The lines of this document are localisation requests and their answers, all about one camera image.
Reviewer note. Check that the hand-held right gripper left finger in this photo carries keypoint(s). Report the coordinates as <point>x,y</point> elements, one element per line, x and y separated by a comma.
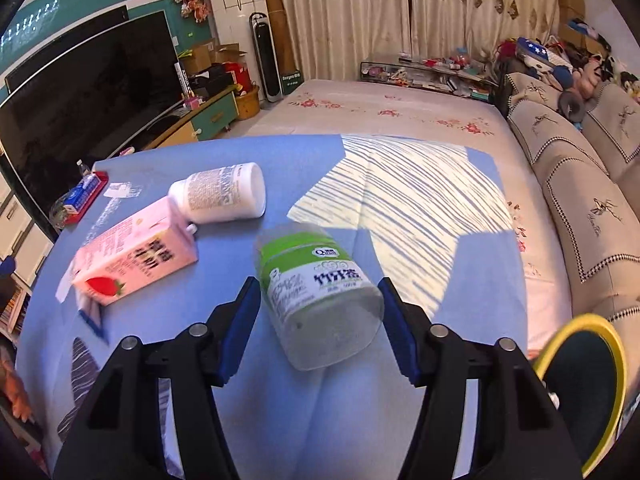
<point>240,330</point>

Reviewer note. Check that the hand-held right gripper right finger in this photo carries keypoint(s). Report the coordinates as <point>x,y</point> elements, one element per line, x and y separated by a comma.
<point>397,330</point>

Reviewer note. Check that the clear plastic bottle green label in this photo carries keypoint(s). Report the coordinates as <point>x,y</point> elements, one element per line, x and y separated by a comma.
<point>315,300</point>

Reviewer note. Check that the blue cloth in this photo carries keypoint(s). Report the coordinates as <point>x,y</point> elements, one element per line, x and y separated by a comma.
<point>480,310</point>

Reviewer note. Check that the pink milk carton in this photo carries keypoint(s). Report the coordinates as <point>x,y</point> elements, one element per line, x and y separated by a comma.
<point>130,255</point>

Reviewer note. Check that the white plastic bottle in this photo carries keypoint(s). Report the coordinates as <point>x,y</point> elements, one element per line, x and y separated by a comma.
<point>220,192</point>

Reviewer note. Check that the small white blue packet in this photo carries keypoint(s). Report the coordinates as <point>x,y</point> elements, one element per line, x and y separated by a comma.
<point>92,317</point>

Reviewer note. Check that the dark striped cloth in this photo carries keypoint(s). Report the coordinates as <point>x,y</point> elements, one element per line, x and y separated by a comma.
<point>77,380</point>

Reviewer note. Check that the white paper label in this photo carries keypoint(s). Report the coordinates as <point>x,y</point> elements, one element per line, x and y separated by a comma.
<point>120,190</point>

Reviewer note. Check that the red and blue box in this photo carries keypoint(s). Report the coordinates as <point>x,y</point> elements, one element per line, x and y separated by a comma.
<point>85,192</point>

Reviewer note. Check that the glass bowl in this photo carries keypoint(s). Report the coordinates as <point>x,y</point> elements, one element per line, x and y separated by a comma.
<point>61,212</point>

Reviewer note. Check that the green wooden television cabinet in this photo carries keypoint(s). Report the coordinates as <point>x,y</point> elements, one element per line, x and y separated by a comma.
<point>210,117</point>

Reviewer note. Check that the small water bottle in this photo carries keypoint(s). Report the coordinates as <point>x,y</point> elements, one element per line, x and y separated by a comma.
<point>83,170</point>

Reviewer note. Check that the yellow wicker basket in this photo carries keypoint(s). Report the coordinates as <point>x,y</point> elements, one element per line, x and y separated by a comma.
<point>248,104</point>

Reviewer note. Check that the row of books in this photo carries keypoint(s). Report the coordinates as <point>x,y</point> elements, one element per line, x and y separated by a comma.
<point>12,310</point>

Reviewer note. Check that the beige sofa backrest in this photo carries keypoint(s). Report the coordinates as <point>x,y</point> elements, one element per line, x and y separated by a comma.
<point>575,185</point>

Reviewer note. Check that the floral bed sheet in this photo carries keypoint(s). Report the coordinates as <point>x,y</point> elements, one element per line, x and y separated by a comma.
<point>400,100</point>

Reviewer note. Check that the white drawer cabinet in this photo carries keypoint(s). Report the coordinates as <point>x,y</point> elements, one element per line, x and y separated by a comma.
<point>20,230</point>

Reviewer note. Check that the black box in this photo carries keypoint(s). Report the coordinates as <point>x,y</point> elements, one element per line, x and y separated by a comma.
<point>212,80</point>

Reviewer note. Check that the green box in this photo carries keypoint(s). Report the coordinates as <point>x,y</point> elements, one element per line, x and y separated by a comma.
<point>291,82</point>

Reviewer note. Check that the red bag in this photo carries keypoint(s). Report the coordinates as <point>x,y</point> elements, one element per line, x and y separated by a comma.
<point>237,76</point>

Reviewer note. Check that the cluttered glass table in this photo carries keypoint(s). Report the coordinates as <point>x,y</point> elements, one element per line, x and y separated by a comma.
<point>430,72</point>

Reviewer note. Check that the tower fan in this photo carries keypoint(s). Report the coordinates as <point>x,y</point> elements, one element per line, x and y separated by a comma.
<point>265,60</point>

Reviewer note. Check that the cardboard box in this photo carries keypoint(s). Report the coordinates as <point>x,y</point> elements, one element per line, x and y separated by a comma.
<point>229,54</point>
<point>196,57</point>

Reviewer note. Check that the large curved television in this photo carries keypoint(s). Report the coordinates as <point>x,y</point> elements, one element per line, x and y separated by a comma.
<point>85,100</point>

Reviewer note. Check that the grey neck pillow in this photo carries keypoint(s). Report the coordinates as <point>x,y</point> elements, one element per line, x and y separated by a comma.
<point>570,106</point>

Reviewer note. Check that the pile of plush toys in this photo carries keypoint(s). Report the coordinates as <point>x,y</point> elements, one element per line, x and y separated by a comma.
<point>550,65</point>

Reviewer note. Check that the beige patterned curtains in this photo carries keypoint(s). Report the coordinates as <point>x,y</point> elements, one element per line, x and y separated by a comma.
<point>400,10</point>

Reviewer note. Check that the stacked cardboard boxes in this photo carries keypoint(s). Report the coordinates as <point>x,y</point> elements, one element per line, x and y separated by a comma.
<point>570,7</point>

